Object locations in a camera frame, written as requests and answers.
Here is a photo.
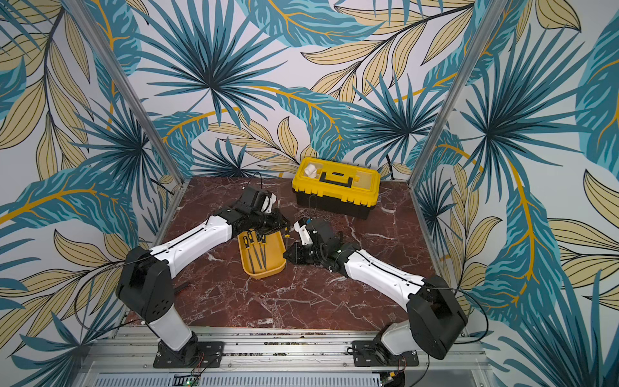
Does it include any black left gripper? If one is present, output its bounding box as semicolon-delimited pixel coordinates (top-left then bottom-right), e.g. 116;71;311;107
251;207;293;235

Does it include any yellow plastic tray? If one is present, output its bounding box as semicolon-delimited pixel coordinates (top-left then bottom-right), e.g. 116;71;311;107
238;231;287;279

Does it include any black screwdriver in tray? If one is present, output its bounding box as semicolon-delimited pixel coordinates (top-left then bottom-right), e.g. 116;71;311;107
243;234;256;274

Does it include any aluminium corner post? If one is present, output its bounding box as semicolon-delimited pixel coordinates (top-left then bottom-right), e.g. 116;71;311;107
408;1;507;190
65;0;185;185

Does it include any black file tool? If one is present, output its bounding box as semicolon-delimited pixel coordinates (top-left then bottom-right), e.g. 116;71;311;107
256;235;267;271

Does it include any yellow and black toolbox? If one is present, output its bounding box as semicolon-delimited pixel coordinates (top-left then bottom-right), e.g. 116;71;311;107
292;157;380;219

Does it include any white roll in toolbox lid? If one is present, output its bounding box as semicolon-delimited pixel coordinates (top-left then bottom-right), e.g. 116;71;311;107
304;163;318;179

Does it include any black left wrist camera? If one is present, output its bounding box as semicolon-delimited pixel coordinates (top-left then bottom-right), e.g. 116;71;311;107
235;187;277;214

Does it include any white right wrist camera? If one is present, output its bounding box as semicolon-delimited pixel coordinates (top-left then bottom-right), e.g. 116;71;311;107
293;218;314;246

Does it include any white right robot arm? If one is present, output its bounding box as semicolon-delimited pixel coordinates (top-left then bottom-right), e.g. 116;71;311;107
284;219;467;361

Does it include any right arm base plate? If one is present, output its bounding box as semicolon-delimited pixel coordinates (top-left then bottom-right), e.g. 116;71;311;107
347;340;419;367

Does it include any left aluminium corner post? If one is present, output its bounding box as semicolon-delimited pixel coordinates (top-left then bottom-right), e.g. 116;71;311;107
65;0;185;185

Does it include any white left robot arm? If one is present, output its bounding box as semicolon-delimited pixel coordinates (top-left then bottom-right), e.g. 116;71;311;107
116;207;290;354

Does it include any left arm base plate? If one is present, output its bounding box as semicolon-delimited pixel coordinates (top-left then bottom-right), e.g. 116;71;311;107
153;340;225;369

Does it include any right aluminium corner post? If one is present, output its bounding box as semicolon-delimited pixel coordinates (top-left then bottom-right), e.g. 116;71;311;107
408;1;507;190

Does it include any aluminium front rail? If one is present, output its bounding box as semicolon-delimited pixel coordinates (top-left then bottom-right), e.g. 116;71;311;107
74;327;498;386

